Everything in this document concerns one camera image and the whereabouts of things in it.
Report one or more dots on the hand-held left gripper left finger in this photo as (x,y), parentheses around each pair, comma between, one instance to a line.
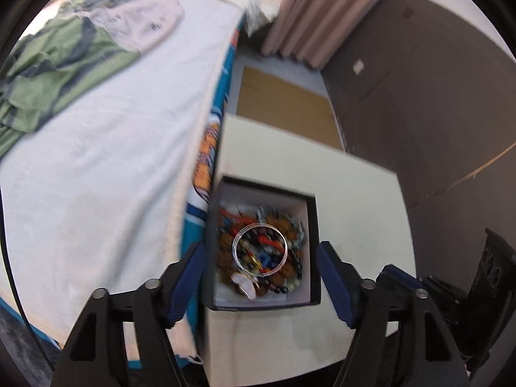
(189,282)

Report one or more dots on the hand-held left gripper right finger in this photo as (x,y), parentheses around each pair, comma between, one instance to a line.
(334,282)

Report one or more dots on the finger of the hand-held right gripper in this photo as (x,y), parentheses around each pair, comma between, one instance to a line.
(397,276)

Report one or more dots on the black jewelry box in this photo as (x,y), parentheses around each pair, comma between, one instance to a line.
(312,250)

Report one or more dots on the white lotus pendant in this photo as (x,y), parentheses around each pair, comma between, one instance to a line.
(244,284)

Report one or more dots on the silver bangle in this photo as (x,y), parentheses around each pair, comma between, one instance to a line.
(235,244)

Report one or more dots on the teal printed blanket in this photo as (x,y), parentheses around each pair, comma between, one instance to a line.
(197,209)

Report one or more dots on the white bed sheet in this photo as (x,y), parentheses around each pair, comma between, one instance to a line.
(121,169)

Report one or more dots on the brown cardboard sheet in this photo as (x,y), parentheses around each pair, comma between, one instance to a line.
(282,105)

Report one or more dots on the green cloth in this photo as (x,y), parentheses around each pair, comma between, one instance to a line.
(60,68)

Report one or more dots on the white printed cloth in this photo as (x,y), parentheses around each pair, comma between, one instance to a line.
(141,24)

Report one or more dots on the pink curtain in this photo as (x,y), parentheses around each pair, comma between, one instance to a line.
(318,12)

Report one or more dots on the white wall socket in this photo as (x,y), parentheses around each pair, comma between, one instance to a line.
(358,66)

